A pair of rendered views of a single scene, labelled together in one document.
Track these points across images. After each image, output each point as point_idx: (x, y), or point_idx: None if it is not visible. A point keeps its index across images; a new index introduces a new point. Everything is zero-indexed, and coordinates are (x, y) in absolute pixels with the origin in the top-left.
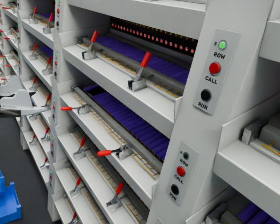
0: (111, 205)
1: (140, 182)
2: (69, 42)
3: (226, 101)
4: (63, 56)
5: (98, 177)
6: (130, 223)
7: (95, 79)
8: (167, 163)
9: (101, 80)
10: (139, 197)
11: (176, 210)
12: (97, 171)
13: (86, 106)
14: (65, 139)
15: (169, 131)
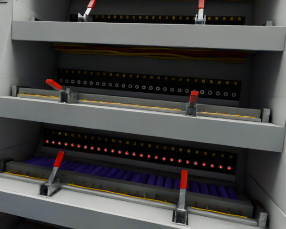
0: (176, 218)
1: (249, 122)
2: (22, 19)
3: None
4: (10, 34)
5: (114, 201)
6: (222, 224)
7: (114, 38)
8: None
9: (134, 32)
10: (251, 146)
11: None
12: (103, 197)
13: (74, 92)
14: None
15: (277, 40)
